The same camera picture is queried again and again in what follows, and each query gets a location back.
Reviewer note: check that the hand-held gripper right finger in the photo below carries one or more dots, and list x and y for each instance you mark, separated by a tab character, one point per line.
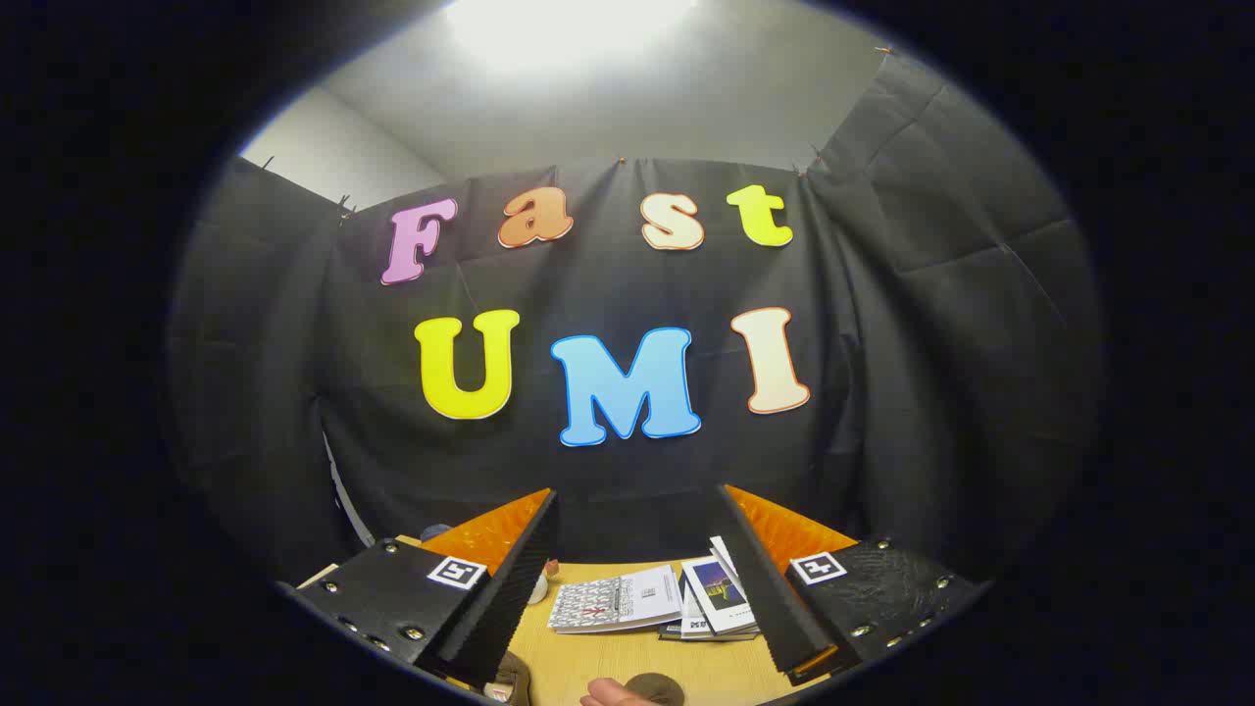
775	598

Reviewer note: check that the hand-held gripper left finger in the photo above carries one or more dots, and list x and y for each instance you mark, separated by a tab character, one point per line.
510	598

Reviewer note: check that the white duck plush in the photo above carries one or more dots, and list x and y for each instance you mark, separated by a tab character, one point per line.
537	588

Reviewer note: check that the white book blue picture cover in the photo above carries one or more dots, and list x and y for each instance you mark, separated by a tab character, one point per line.
721	588

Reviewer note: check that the white book black lettering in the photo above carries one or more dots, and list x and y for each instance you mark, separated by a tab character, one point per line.
692	618

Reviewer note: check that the grey patterned white book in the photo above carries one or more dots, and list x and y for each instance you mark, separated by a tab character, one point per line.
613	598

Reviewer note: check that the dark covered book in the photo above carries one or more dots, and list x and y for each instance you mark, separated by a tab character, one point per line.
672	633

